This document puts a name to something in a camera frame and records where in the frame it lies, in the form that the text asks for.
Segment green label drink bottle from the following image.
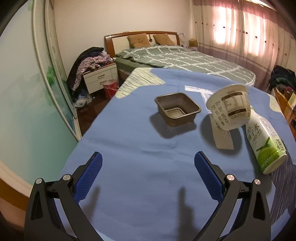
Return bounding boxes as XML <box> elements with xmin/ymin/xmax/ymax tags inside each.
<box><xmin>245</xmin><ymin>108</ymin><xmax>287</xmax><ymax>175</ymax></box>

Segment white yogurt cup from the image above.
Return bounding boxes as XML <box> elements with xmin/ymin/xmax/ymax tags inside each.
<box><xmin>206</xmin><ymin>84</ymin><xmax>251</xmax><ymax>150</ymax></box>

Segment brown plastic tray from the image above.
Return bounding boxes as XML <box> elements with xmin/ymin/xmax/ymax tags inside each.
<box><xmin>154</xmin><ymin>92</ymin><xmax>201</xmax><ymax>127</ymax></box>

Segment sliding wardrobe doors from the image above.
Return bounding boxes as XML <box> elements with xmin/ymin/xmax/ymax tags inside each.
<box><xmin>1</xmin><ymin>1</ymin><xmax>78</xmax><ymax>184</ymax></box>

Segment blue star-pattern tablecloth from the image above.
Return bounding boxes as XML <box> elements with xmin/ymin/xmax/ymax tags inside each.
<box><xmin>61</xmin><ymin>68</ymin><xmax>295</xmax><ymax>240</ymax></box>

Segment red plastic bucket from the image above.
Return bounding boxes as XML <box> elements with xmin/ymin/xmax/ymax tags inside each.
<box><xmin>103</xmin><ymin>80</ymin><xmax>119</xmax><ymax>99</ymax></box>

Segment white bedside nightstand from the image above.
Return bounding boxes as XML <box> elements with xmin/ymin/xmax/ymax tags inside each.
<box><xmin>83</xmin><ymin>62</ymin><xmax>118</xmax><ymax>94</ymax></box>

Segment wooden desk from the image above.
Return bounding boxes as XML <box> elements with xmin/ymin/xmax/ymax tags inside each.
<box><xmin>273</xmin><ymin>88</ymin><xmax>295</xmax><ymax>138</ymax></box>

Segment clothes pile on nightstand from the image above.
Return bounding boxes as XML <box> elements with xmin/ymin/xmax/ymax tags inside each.
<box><xmin>67</xmin><ymin>47</ymin><xmax>110</xmax><ymax>99</ymax></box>

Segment dark clothes pile on desk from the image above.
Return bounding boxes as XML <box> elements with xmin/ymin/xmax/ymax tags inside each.
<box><xmin>268</xmin><ymin>65</ymin><xmax>296</xmax><ymax>91</ymax></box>

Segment left brown pillow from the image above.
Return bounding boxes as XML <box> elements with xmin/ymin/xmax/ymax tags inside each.
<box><xmin>127</xmin><ymin>33</ymin><xmax>151</xmax><ymax>48</ymax></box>

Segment brown pillow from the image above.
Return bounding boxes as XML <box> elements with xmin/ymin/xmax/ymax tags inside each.
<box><xmin>153</xmin><ymin>34</ymin><xmax>175</xmax><ymax>46</ymax></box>
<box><xmin>127</xmin><ymin>33</ymin><xmax>151</xmax><ymax>48</ymax></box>

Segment green plaid duvet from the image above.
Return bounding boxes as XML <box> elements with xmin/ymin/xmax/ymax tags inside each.
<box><xmin>116</xmin><ymin>45</ymin><xmax>256</xmax><ymax>86</ymax></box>

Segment right brown pillow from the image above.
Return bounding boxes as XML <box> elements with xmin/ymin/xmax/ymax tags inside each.
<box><xmin>153</xmin><ymin>34</ymin><xmax>175</xmax><ymax>46</ymax></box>

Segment pink white curtains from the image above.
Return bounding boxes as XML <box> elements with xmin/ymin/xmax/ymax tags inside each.
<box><xmin>192</xmin><ymin>1</ymin><xmax>295</xmax><ymax>90</ymax></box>

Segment woven basket by bed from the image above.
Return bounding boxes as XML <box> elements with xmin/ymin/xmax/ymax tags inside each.
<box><xmin>189</xmin><ymin>39</ymin><xmax>198</xmax><ymax>48</ymax></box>

